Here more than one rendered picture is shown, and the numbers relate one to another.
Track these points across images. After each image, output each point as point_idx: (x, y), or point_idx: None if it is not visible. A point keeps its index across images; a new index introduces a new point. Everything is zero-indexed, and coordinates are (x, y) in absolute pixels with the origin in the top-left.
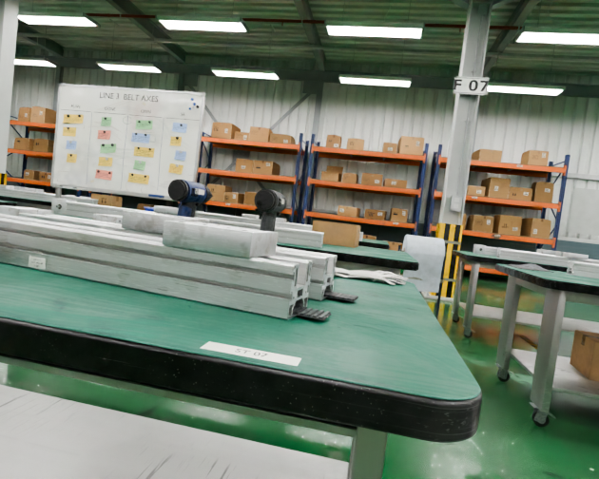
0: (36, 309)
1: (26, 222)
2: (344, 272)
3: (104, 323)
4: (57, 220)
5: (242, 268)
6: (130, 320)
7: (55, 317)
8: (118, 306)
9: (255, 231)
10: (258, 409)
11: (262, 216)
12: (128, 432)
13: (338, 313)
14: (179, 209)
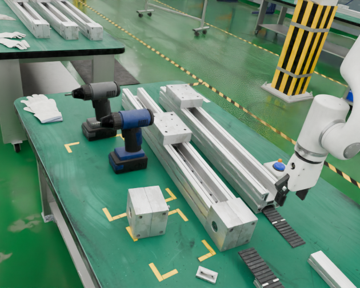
0: (235, 123)
1: (239, 144)
2: (55, 111)
3: (223, 114)
4: (216, 174)
5: None
6: (216, 113)
7: (232, 119)
8: (215, 119)
9: (181, 85)
10: None
11: (107, 101)
12: None
13: (151, 98)
14: (141, 131)
